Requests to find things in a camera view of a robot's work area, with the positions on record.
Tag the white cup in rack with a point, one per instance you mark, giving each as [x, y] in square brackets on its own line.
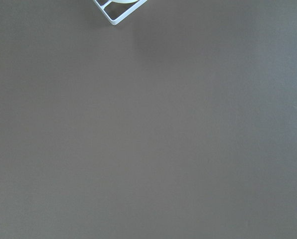
[124, 1]

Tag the white wire cup rack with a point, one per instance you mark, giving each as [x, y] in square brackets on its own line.
[116, 12]

